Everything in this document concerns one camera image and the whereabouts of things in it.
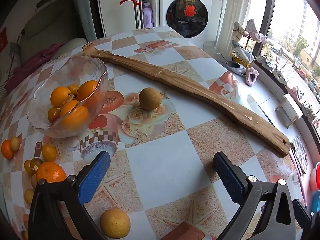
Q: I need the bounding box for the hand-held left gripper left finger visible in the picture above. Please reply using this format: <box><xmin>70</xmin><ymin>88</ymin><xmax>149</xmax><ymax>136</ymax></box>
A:
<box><xmin>27</xmin><ymin>151</ymin><xmax>111</xmax><ymax>240</ymax></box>

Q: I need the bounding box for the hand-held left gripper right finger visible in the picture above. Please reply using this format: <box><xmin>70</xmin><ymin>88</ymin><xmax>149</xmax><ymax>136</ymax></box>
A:
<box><xmin>213</xmin><ymin>152</ymin><xmax>297</xmax><ymax>240</ymax></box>

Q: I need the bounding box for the brown longan fruit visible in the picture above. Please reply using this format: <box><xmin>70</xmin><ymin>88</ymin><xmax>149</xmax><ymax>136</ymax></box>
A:
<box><xmin>99</xmin><ymin>208</ymin><xmax>131</xmax><ymax>239</ymax></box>
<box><xmin>139</xmin><ymin>87</ymin><xmax>162</xmax><ymax>111</ymax></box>

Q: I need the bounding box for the checkered printed tablecloth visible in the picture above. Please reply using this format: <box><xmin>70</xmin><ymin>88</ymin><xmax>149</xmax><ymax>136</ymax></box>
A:
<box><xmin>0</xmin><ymin>26</ymin><xmax>313</xmax><ymax>240</ymax></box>

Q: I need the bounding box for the pink broom stick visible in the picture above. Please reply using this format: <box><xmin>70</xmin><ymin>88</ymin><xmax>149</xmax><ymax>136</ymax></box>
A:
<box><xmin>289</xmin><ymin>152</ymin><xmax>307</xmax><ymax>206</ymax></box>

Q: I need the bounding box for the black patterned floor mat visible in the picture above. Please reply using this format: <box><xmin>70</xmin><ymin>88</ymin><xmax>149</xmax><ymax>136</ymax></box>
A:
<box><xmin>290</xmin><ymin>136</ymin><xmax>309</xmax><ymax>175</ymax></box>

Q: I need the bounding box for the yellow-green small fruit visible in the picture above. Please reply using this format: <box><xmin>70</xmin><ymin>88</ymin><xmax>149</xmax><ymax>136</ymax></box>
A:
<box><xmin>9</xmin><ymin>137</ymin><xmax>20</xmax><ymax>152</ymax></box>

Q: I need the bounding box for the red plastic basin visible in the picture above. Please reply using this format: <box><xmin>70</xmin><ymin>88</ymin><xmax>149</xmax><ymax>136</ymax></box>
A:
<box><xmin>309</xmin><ymin>162</ymin><xmax>320</xmax><ymax>189</ymax></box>

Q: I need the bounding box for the blue plastic basin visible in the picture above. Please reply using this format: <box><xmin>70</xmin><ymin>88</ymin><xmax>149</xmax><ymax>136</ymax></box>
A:
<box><xmin>311</xmin><ymin>191</ymin><xmax>320</xmax><ymax>214</ymax></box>

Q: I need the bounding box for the small orange tangerine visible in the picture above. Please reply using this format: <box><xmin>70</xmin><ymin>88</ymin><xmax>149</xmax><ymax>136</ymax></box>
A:
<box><xmin>1</xmin><ymin>140</ymin><xmax>14</xmax><ymax>160</ymax></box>

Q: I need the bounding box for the small white wooden stool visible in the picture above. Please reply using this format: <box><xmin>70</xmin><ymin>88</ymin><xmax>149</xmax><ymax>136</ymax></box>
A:
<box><xmin>275</xmin><ymin>94</ymin><xmax>304</xmax><ymax>128</ymax></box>

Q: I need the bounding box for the pink fluffy slipper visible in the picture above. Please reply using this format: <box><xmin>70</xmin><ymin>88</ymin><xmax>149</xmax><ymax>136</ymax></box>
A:
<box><xmin>246</xmin><ymin>67</ymin><xmax>259</xmax><ymax>87</ymax></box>

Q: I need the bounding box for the pink shoe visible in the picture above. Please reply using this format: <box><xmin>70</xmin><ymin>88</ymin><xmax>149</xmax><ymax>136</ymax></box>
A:
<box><xmin>286</xmin><ymin>86</ymin><xmax>305</xmax><ymax>105</ymax></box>

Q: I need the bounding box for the grey slipper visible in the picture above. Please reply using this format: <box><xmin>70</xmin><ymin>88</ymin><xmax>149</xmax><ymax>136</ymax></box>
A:
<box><xmin>224</xmin><ymin>61</ymin><xmax>248</xmax><ymax>77</ymax></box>

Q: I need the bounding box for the clear glass bowl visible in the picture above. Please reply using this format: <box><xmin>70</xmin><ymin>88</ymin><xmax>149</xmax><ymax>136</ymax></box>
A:
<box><xmin>26</xmin><ymin>55</ymin><xmax>108</xmax><ymax>138</ymax></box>

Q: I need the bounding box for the wooden back scratcher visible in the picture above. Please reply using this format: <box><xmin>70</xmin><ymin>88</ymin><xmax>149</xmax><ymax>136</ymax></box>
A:
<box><xmin>82</xmin><ymin>42</ymin><xmax>291</xmax><ymax>157</ymax></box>

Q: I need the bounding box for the white sneaker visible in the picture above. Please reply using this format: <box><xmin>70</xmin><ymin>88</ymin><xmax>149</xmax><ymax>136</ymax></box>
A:
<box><xmin>272</xmin><ymin>68</ymin><xmax>291</xmax><ymax>86</ymax></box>

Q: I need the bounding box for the grey sneaker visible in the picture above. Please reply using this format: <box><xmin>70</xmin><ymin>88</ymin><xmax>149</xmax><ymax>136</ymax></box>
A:
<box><xmin>256</xmin><ymin>53</ymin><xmax>273</xmax><ymax>71</ymax></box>

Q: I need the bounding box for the magenta cloth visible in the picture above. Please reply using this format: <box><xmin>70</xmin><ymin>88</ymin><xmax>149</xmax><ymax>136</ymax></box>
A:
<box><xmin>4</xmin><ymin>43</ymin><xmax>66</xmax><ymax>93</ymax></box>

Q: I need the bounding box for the green sofa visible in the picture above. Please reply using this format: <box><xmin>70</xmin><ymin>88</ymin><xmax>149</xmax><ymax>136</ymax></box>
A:
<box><xmin>20</xmin><ymin>0</ymin><xmax>88</xmax><ymax>63</ymax></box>

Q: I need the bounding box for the white washing machine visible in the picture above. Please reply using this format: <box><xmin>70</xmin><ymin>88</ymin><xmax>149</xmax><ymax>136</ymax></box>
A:
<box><xmin>159</xmin><ymin>0</ymin><xmax>223</xmax><ymax>48</ymax></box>

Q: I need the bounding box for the white curtain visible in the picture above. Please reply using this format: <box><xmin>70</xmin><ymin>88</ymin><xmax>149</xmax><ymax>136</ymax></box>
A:
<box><xmin>215</xmin><ymin>0</ymin><xmax>253</xmax><ymax>55</ymax></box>

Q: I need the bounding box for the purple plastic bottle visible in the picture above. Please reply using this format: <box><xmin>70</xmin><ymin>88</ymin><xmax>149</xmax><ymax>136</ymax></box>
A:
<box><xmin>142</xmin><ymin>2</ymin><xmax>154</xmax><ymax>29</ymax></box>

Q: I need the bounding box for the gold wire shoe rack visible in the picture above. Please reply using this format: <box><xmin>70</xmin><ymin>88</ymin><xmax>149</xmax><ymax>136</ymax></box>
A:
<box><xmin>232</xmin><ymin>21</ymin><xmax>268</xmax><ymax>68</ymax></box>

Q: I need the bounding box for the red-handled mop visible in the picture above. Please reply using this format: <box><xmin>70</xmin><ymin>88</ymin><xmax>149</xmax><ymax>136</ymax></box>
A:
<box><xmin>119</xmin><ymin>0</ymin><xmax>142</xmax><ymax>30</ymax></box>

